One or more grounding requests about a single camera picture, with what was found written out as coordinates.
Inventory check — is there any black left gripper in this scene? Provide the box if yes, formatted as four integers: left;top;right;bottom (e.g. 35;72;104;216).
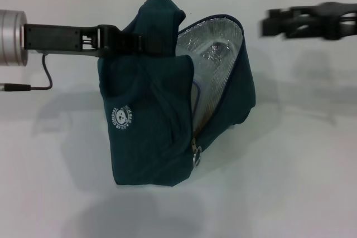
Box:
23;24;175;58

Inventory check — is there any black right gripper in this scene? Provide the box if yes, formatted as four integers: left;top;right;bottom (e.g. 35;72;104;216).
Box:
261;2;357;41

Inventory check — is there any dark teal insulated lunch bag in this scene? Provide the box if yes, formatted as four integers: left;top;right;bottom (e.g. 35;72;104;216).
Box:
97;0;257;187

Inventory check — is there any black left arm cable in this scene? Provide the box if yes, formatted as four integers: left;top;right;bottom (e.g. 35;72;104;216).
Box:
0;54;54;93

